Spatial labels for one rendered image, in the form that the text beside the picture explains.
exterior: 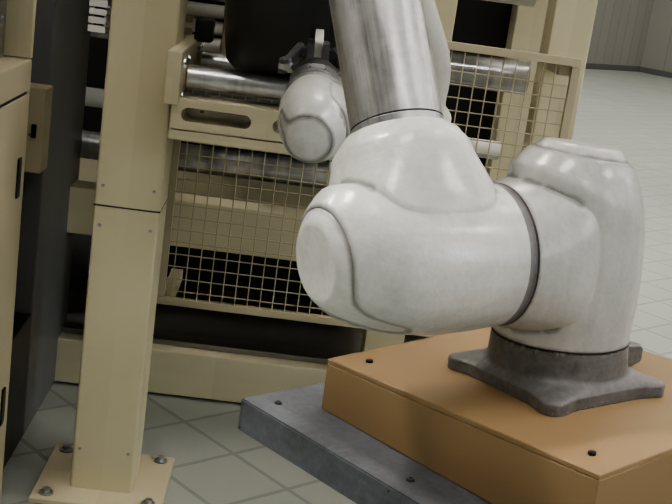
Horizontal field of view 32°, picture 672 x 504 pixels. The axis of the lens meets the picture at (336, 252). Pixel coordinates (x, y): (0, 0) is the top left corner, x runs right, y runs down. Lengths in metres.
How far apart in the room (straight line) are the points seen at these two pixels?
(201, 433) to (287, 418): 1.55
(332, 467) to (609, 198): 0.41
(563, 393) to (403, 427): 0.17
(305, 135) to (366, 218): 0.59
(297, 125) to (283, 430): 0.53
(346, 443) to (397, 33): 0.44
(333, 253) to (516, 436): 0.26
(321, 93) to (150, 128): 0.64
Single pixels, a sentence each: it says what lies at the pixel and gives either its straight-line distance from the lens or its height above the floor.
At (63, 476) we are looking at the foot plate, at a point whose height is 0.01.
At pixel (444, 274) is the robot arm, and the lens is 1.15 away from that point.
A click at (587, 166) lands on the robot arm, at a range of 1.26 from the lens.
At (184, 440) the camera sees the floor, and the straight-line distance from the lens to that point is 2.85.
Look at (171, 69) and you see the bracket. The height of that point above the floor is 0.92.
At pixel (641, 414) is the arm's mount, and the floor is 0.73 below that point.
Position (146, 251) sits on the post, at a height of 0.54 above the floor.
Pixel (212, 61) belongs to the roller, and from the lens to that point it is 2.49.
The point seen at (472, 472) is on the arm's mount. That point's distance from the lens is 1.24.
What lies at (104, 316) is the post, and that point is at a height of 0.39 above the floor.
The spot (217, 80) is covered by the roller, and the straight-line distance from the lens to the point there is 2.21.
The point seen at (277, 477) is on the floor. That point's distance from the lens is 2.72.
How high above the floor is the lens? 1.17
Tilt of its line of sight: 14 degrees down
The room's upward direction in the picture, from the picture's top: 8 degrees clockwise
